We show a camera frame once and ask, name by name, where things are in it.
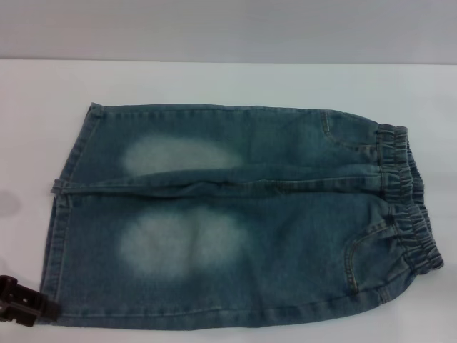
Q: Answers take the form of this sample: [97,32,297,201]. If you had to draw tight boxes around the blue denim shorts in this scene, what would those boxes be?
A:
[38,102,446,327]

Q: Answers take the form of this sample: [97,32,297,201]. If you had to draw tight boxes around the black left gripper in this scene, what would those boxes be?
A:
[0,274,60,327]

